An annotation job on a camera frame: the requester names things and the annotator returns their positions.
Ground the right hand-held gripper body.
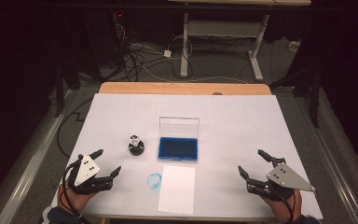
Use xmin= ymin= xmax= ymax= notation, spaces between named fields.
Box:
xmin=246 ymin=157 xmax=317 ymax=202

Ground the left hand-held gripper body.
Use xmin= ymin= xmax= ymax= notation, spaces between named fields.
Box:
xmin=63 ymin=153 xmax=114 ymax=196

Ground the black round stamp cap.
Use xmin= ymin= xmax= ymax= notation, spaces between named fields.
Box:
xmin=128 ymin=142 xmax=145 ymax=157

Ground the blue ink pad clear box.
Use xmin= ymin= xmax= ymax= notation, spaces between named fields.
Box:
xmin=157 ymin=116 xmax=200 ymax=163

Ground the person's right hand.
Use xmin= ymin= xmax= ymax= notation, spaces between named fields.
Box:
xmin=262 ymin=189 xmax=302 ymax=223

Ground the person's left hand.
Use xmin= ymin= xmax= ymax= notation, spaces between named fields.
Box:
xmin=57 ymin=183 xmax=98 ymax=216

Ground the small clear blue lid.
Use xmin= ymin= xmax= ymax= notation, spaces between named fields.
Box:
xmin=145 ymin=172 xmax=163 ymax=191

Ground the large white table cover sheet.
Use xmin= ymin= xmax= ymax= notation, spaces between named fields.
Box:
xmin=48 ymin=92 xmax=324 ymax=220

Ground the small white paper sheet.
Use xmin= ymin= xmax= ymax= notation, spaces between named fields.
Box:
xmin=157 ymin=164 xmax=197 ymax=216

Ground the black metal stand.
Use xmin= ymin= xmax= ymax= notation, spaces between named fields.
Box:
xmin=53 ymin=57 xmax=65 ymax=119
xmin=269 ymin=66 xmax=322 ymax=129

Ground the wooden table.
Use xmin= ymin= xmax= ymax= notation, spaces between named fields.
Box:
xmin=55 ymin=81 xmax=318 ymax=224

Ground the white power strip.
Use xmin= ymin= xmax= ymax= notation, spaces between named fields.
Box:
xmin=288 ymin=39 xmax=302 ymax=53

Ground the black equipment with red light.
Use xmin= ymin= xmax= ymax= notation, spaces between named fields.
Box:
xmin=83 ymin=10 xmax=129 ymax=74

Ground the right hand-held gripper black cable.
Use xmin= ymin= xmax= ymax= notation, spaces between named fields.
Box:
xmin=274 ymin=186 xmax=296 ymax=224

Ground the hand-held gripper black cable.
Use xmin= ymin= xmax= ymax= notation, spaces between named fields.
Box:
xmin=274 ymin=186 xmax=296 ymax=224
xmin=61 ymin=161 xmax=91 ymax=224

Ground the left hand-held gripper black cable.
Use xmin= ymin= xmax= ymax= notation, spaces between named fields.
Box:
xmin=61 ymin=161 xmax=91 ymax=224

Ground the black floor cable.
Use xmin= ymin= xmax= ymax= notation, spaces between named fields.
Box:
xmin=56 ymin=97 xmax=95 ymax=159

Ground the grey metal floor rail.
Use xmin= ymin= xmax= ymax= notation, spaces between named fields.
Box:
xmin=0 ymin=88 xmax=79 ymax=224
xmin=292 ymin=92 xmax=358 ymax=224

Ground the tangle of floor cables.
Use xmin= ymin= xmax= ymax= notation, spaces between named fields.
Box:
xmin=115 ymin=22 xmax=250 ymax=84

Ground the white metal desk frame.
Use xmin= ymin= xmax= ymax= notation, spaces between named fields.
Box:
xmin=167 ymin=0 xmax=312 ymax=82

